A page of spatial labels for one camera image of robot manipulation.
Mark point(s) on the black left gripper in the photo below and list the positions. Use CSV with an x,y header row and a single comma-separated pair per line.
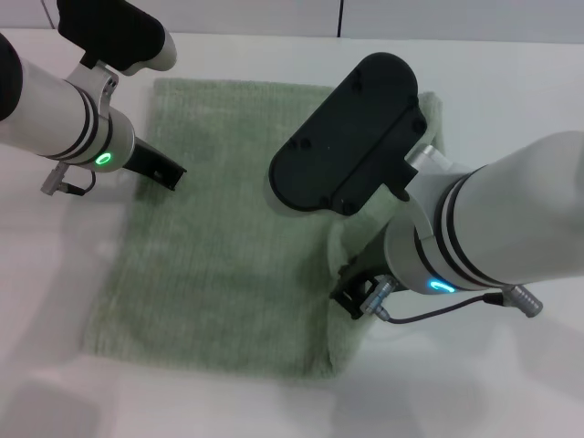
x,y
153,164

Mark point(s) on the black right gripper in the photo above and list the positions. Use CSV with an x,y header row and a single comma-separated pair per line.
x,y
353,287

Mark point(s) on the green ribbed towel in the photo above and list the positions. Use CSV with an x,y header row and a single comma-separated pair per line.
x,y
219,255

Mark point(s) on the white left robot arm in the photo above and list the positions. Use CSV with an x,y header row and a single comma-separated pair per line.
x,y
59,116

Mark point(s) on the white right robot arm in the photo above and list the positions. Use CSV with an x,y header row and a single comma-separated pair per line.
x,y
493,219

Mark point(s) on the black left wrist camera housing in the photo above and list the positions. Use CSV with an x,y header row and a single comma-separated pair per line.
x,y
114,32

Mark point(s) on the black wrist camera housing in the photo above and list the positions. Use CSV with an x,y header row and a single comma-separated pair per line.
x,y
114,32
351,137

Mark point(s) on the black right wrist camera housing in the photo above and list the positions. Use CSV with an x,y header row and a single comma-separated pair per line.
x,y
351,137

